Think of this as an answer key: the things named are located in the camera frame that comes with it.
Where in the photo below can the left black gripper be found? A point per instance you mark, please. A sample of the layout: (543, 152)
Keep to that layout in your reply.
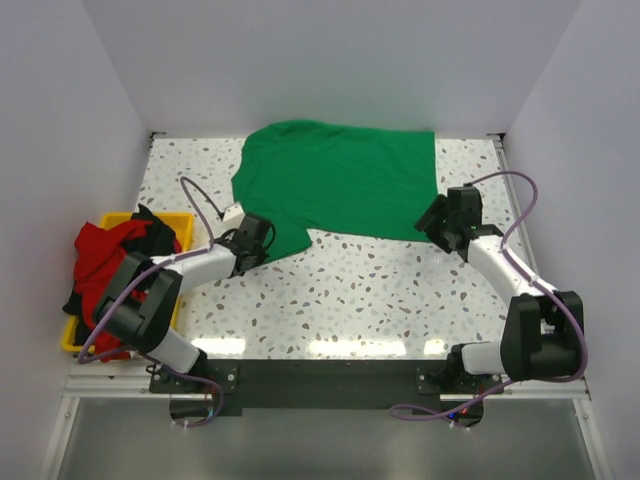
(261, 255)

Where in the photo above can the yellow plastic bin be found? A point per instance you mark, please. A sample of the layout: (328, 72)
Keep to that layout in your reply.
(175, 225)

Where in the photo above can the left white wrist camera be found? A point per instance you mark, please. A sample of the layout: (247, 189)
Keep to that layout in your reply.
(233, 215)

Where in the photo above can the green t shirt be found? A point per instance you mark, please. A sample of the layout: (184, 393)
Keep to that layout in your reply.
(306, 175)

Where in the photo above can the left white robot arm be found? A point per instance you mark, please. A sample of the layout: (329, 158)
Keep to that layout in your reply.
(138, 304)

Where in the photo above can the red t shirt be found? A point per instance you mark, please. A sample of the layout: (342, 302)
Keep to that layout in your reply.
(99, 254)

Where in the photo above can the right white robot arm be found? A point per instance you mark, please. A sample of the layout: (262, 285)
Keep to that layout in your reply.
(543, 335)

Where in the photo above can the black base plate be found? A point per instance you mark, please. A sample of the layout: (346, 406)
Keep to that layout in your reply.
(411, 389)

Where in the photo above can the black t shirt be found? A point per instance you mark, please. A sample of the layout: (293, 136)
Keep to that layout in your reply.
(157, 235)

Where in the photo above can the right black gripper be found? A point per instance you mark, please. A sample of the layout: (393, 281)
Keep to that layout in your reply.
(435, 211)

